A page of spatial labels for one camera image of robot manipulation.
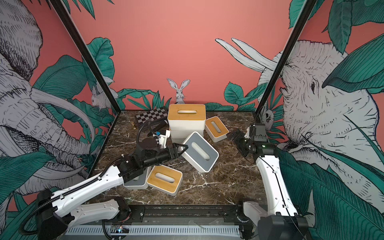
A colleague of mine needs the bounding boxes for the black corner frame post left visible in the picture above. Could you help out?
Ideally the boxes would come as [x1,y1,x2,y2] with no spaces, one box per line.
[49,0,121,116]

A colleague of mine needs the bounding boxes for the small bamboo lid tissue box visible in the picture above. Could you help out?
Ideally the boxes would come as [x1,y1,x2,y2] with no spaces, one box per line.
[205,116,229,143]

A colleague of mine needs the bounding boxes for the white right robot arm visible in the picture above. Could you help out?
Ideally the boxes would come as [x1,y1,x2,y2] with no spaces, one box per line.
[228,130,309,240]

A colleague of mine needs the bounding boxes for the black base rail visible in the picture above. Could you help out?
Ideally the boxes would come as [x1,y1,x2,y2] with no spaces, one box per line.
[123,204,250,224]

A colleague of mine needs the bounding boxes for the yellow lid tissue box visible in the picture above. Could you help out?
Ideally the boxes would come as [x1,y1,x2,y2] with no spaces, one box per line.
[169,129,197,140]

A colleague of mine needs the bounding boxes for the black corner frame post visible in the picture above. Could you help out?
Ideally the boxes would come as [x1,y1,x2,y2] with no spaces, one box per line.
[49,0,121,116]
[255,0,317,117]

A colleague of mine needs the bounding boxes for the white vented strip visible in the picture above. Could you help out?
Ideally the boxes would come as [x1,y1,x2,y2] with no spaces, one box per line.
[66,225,240,237]

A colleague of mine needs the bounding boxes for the large bamboo lid tissue box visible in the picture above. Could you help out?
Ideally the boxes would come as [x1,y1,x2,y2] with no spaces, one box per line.
[168,104,206,131]

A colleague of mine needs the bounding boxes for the folding chess board box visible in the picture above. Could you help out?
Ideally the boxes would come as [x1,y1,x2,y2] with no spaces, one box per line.
[136,107,168,127]

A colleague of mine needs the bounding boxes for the white bottom tissue box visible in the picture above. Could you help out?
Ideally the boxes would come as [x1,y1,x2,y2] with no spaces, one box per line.
[171,138,185,144]

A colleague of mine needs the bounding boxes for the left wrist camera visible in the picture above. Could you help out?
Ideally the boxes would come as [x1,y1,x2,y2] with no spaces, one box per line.
[153,130,171,149]

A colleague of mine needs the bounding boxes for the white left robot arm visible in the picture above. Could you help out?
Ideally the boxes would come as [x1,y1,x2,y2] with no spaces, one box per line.
[33,139,189,240]

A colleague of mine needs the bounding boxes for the black corrugated cable hose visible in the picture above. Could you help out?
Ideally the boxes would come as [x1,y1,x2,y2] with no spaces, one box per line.
[135,119,169,148]

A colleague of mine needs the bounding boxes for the black corner frame post right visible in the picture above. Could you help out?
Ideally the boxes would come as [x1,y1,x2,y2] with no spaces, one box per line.
[255,0,317,117]

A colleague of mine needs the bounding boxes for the grey lid tissue box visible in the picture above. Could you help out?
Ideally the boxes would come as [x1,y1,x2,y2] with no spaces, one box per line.
[123,167,152,190]
[182,132,219,173]

